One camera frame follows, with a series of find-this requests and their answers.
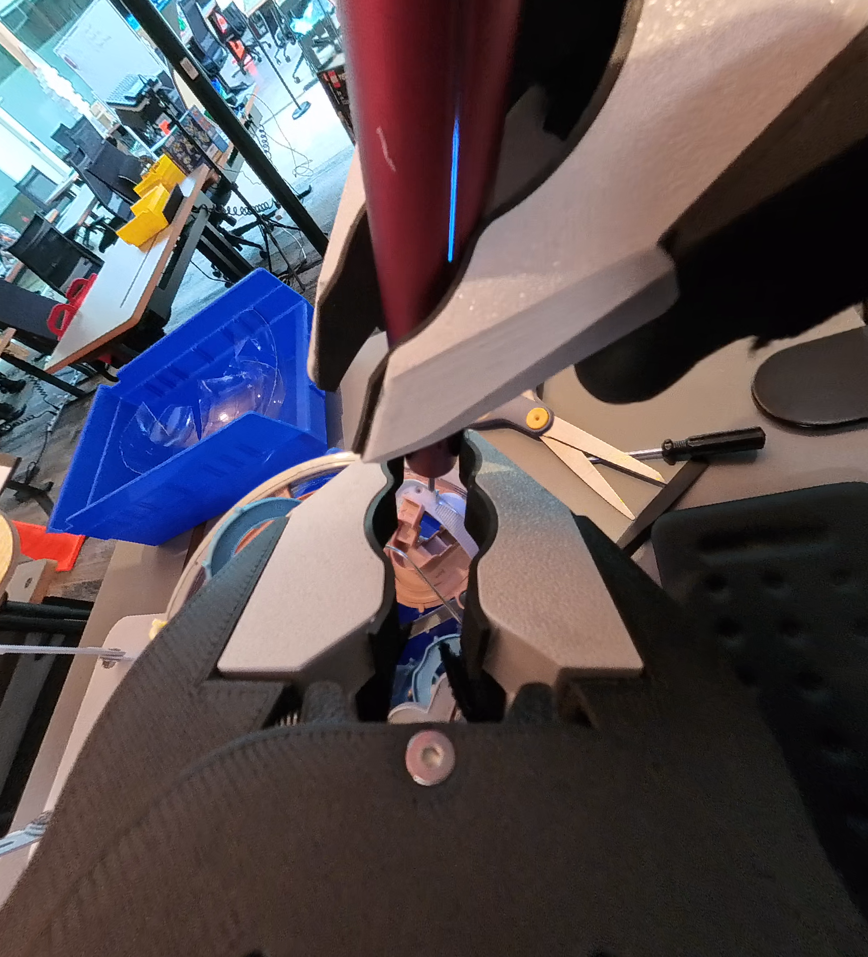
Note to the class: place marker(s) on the clear ball maze puzzle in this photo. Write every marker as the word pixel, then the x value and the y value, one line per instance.
pixel 423 538

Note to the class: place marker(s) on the orange floor bin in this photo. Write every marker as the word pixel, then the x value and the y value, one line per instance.
pixel 45 546

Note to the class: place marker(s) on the white whiteboard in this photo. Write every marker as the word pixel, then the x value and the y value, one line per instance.
pixel 101 45

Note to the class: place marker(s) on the clear plastic dome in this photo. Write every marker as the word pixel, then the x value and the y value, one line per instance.
pixel 202 404

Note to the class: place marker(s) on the black wrist rest pad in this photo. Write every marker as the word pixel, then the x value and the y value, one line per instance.
pixel 778 635

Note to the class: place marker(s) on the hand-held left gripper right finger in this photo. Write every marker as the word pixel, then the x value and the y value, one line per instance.
pixel 553 598

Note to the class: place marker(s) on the black oval base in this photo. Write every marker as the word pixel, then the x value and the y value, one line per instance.
pixel 830 381

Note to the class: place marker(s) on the white desk wooden edge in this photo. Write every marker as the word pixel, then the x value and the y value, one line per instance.
pixel 127 284

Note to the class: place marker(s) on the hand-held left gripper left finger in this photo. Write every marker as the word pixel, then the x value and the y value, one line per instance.
pixel 307 598

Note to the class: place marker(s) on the steel scissors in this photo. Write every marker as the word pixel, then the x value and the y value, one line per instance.
pixel 572 441

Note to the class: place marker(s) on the black tweezers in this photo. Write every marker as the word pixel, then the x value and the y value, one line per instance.
pixel 663 507

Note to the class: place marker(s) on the red electric screwdriver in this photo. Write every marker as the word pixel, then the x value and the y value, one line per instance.
pixel 419 187

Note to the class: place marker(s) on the yellow plastic bin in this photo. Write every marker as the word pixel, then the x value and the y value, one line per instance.
pixel 139 229
pixel 167 170
pixel 151 202

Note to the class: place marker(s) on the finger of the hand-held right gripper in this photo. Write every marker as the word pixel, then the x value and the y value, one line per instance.
pixel 591 262
pixel 333 250

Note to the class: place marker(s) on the white document stand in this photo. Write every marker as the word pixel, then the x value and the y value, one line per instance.
pixel 114 658

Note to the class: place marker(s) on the black office chair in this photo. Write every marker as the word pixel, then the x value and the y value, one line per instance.
pixel 53 250

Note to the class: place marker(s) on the black metal pole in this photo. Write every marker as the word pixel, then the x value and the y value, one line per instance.
pixel 243 149

